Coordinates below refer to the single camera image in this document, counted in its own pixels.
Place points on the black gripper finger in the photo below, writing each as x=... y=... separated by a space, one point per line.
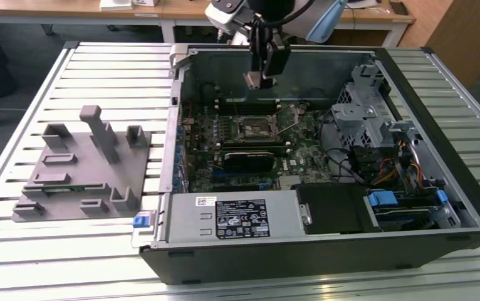
x=275 y=61
x=256 y=61

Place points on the silver square CPU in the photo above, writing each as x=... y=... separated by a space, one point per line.
x=251 y=81

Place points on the black CPU socket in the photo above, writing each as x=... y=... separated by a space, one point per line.
x=255 y=127

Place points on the black RAM slot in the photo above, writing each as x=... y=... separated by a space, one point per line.
x=252 y=144
x=248 y=103
x=256 y=148
x=248 y=110

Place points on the silver perforated drive cage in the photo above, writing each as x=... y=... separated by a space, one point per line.
x=348 y=125

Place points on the green motherboard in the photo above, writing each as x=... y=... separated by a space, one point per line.
x=307 y=147

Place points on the white box black print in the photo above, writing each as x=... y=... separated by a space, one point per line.
x=145 y=2

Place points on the small black graphics card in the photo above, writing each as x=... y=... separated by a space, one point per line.
x=248 y=163

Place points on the small black device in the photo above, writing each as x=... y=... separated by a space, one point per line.
x=399 y=7

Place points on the plain white box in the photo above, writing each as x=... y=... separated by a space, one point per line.
x=116 y=4

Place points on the small silver chip heatsink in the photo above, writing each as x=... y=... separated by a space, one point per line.
x=289 y=182

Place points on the wooden cabinet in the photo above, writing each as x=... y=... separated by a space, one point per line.
x=465 y=37

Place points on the black plastic shroud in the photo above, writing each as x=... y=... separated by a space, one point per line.
x=332 y=207

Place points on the grey plastic parts rack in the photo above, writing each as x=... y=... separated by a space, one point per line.
x=89 y=150

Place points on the blue disk carrier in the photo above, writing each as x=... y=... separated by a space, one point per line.
x=381 y=199

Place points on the grey power supply with label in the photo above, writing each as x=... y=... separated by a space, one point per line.
x=189 y=216

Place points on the blue case latch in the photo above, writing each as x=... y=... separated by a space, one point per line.
x=140 y=220

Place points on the small blue carrier clip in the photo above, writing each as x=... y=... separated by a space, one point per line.
x=441 y=196

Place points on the green RAM stick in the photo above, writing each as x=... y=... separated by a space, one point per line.
x=64 y=188

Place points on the black open PC case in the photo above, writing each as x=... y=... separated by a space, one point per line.
x=265 y=266

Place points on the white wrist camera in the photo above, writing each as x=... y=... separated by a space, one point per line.
x=223 y=14

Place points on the grey case hinge bracket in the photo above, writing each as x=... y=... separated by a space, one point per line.
x=177 y=54

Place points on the wooden desk white frame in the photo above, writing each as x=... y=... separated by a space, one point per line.
x=123 y=14
x=369 y=19

